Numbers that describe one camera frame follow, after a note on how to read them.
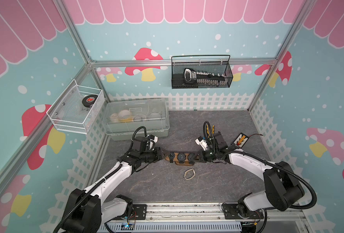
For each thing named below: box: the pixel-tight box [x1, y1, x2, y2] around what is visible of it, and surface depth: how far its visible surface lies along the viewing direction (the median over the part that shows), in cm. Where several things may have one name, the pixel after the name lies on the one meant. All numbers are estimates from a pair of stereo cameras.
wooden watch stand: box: [164, 152, 195, 167], surface depth 87 cm
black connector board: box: [231, 132, 264, 149], surface depth 102 cm
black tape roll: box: [82, 94, 99, 108], surface depth 81 cm
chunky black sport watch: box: [176, 152, 187, 164], surface depth 87 cm
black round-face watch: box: [187, 152, 196, 166], surface depth 86 cm
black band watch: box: [168, 151, 175, 164], surface depth 87 cm
